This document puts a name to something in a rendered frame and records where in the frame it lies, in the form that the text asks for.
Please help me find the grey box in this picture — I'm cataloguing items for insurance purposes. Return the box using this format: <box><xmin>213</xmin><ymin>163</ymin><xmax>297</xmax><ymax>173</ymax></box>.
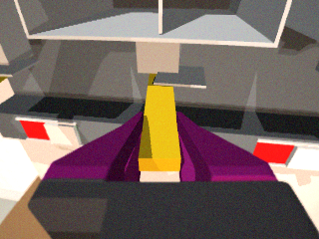
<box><xmin>14</xmin><ymin>0</ymin><xmax>292</xmax><ymax>171</ymax></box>
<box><xmin>284</xmin><ymin>0</ymin><xmax>319</xmax><ymax>41</ymax></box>
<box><xmin>0</xmin><ymin>0</ymin><xmax>42</xmax><ymax>83</ymax></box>

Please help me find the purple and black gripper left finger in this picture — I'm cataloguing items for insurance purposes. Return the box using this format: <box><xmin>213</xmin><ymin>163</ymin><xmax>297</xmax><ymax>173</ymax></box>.
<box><xmin>40</xmin><ymin>112</ymin><xmax>144</xmax><ymax>182</ymax></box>

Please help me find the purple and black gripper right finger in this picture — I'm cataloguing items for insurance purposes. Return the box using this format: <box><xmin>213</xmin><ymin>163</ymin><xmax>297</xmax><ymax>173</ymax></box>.
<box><xmin>176</xmin><ymin>112</ymin><xmax>278</xmax><ymax>181</ymax></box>

